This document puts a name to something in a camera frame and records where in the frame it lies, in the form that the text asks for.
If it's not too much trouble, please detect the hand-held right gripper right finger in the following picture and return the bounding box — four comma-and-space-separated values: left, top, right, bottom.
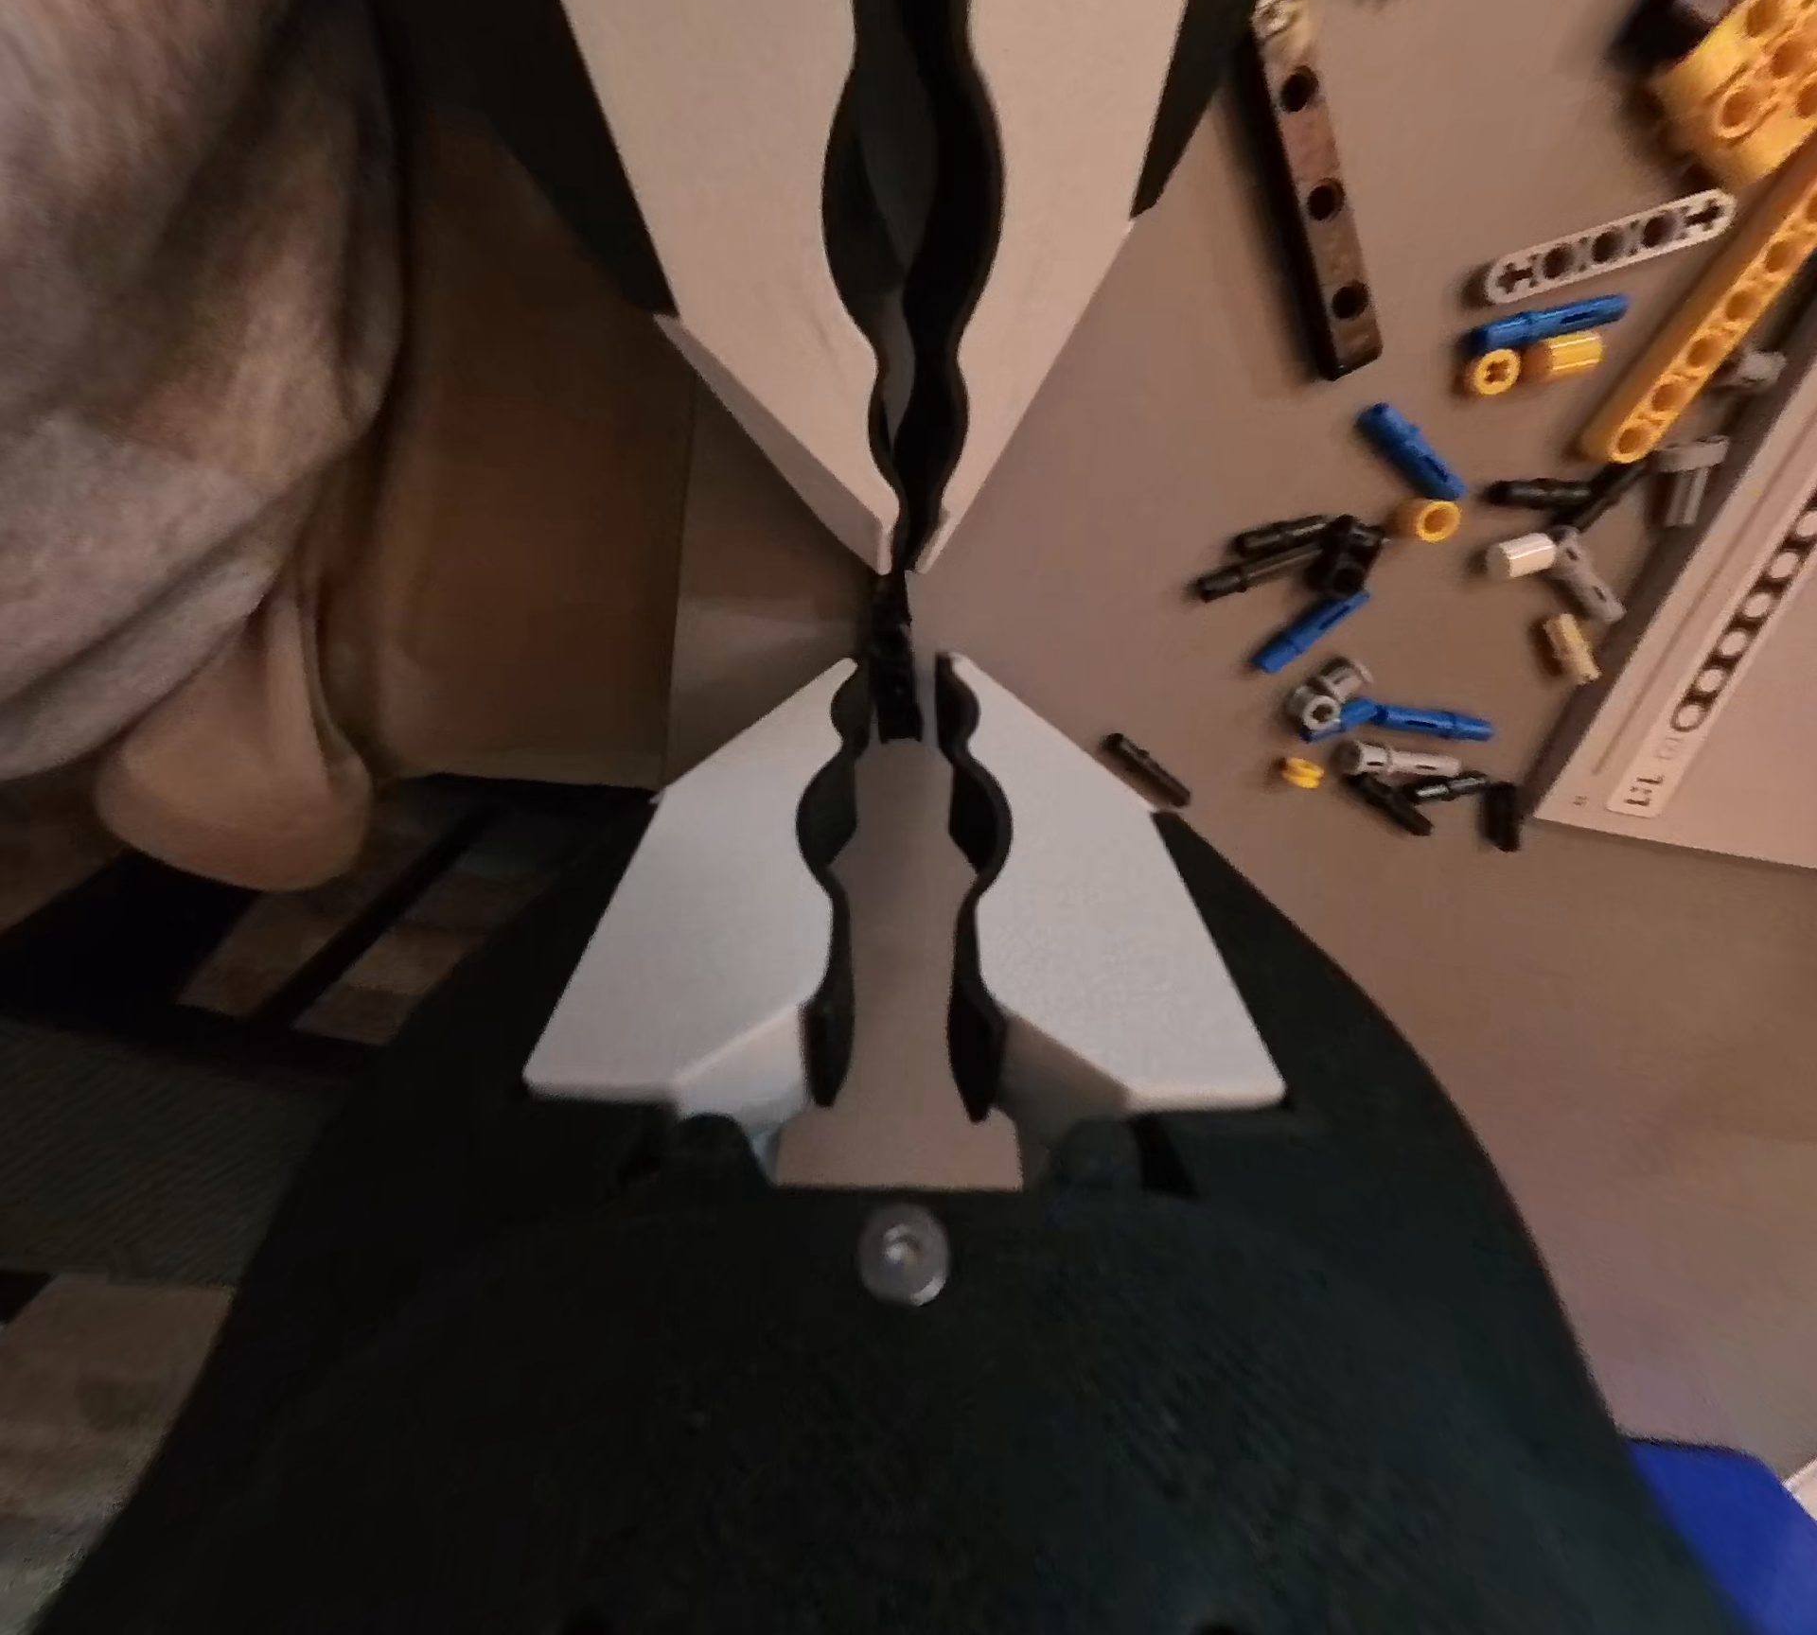
930, 652, 1289, 1192

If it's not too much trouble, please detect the yellow lego brick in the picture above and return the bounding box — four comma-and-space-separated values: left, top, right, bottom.
1643, 0, 1817, 193

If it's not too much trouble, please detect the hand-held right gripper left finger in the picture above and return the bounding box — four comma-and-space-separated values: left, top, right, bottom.
523, 654, 882, 1186

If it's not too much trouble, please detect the lego instruction booklet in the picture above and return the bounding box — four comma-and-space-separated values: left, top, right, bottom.
1539, 378, 1817, 870

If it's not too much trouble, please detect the long black lego beam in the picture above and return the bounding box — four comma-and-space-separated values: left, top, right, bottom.
1246, 0, 1390, 384

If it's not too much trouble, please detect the short black lego beam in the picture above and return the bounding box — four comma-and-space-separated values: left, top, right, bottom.
869, 562, 922, 687

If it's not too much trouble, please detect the blue mat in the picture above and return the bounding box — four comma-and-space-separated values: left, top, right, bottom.
1624, 1436, 1817, 1635

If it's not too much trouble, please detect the long yellow lego beam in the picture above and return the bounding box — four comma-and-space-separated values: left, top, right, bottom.
1573, 142, 1817, 469

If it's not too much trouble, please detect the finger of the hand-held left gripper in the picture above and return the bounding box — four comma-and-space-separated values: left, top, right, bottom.
489, 0, 911, 575
894, 0, 1238, 575

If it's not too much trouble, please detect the dark plaid cloth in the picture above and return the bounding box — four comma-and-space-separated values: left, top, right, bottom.
0, 783, 642, 1296

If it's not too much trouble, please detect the thin light grey lego liftarm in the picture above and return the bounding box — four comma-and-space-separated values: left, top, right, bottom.
1480, 187, 1740, 306

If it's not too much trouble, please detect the long blue lego pin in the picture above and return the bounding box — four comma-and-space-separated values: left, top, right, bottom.
1335, 694, 1499, 745

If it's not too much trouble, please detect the grey lego connector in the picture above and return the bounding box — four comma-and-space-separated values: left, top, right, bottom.
1545, 524, 1630, 624
1643, 431, 1738, 526
1284, 654, 1380, 738

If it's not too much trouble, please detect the person's grey sweatshirt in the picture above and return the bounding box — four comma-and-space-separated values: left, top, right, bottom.
0, 0, 407, 898

